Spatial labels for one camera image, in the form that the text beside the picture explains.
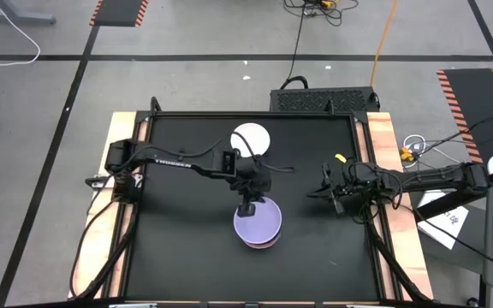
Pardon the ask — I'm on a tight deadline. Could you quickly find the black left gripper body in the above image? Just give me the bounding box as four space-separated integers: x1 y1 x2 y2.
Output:
228 158 274 198

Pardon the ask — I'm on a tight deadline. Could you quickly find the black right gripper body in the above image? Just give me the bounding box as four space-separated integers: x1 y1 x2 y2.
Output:
320 161 362 216

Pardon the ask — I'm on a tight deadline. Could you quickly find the purple ribbed bowl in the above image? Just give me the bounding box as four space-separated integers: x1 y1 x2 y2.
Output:
233 196 283 246

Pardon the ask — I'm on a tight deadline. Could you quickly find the white ribbed bowl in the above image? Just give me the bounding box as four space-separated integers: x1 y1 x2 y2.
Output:
229 122 271 158

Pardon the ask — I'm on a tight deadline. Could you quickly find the wooden side board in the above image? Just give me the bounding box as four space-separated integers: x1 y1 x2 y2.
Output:
67 110 150 300
355 111 435 300

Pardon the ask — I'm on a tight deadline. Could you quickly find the black computer case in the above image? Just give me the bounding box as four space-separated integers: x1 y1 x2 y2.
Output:
270 86 380 114

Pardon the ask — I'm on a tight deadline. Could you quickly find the white paper sheet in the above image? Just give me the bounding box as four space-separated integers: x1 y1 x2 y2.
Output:
417 190 470 252

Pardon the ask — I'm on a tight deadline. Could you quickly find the black power box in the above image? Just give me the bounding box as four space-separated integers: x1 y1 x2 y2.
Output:
85 174 113 190

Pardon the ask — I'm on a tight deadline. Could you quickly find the black hazard striped mat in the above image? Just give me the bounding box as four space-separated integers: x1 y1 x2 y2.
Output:
89 0 150 28
437 68 493 168

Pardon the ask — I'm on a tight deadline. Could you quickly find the grey desk leg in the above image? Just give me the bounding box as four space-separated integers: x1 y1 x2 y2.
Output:
0 0 57 25

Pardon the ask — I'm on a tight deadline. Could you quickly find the black table frame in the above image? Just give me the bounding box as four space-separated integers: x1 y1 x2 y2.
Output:
69 96 434 308

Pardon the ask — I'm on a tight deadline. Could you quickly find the white cable coil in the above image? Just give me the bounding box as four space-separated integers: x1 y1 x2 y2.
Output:
402 133 427 157

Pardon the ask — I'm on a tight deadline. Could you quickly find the black floor cable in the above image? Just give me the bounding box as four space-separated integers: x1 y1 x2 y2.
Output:
417 110 493 155

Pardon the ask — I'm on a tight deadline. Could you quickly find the black computer power cable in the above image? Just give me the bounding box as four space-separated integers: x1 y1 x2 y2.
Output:
280 0 312 91

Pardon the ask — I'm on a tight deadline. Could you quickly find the yellow power cable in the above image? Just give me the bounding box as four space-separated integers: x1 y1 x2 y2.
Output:
369 0 400 89

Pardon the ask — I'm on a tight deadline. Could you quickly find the black cable bundle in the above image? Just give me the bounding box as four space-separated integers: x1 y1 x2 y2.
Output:
282 0 361 27

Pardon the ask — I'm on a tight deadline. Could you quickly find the white floor cable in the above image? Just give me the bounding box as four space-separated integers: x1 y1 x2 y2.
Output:
0 0 42 68

